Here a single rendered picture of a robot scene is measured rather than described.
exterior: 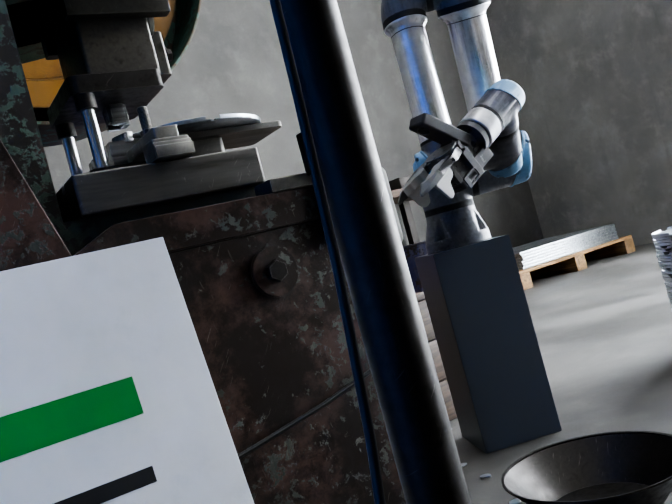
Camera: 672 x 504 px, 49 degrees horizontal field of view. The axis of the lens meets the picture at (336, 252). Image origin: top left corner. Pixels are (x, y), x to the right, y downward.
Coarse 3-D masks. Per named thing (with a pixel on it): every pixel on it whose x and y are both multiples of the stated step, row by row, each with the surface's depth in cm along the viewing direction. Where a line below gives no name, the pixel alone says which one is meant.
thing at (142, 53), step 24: (48, 0) 131; (72, 24) 122; (96, 24) 124; (120, 24) 126; (144, 24) 128; (72, 48) 125; (96, 48) 123; (120, 48) 125; (144, 48) 127; (72, 72) 128; (96, 72) 122; (168, 72) 132
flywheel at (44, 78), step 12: (168, 0) 175; (156, 24) 173; (168, 24) 174; (36, 60) 161; (48, 60) 162; (24, 72) 159; (36, 72) 160; (48, 72) 162; (60, 72) 163; (36, 84) 157; (48, 84) 158; (60, 84) 159; (36, 96) 156; (48, 96) 158; (36, 108) 157; (48, 108) 158; (36, 120) 164; (48, 120) 166
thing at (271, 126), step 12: (192, 132) 130; (204, 132) 131; (216, 132) 133; (228, 132) 134; (240, 132) 136; (252, 132) 139; (264, 132) 142; (204, 144) 133; (216, 144) 134; (228, 144) 144; (240, 144) 147; (252, 144) 151
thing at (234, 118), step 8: (184, 120) 122; (192, 120) 123; (200, 120) 123; (208, 120) 124; (216, 120) 126; (224, 120) 127; (232, 120) 129; (240, 120) 131; (248, 120) 133; (256, 120) 134; (184, 128) 126; (192, 128) 127; (200, 128) 129; (208, 128) 131; (216, 128) 133; (136, 136) 123
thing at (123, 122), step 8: (112, 104) 128; (120, 104) 129; (104, 112) 131; (112, 112) 128; (120, 112) 129; (104, 120) 132; (112, 120) 128; (120, 120) 128; (128, 120) 130; (112, 128) 131; (120, 128) 132
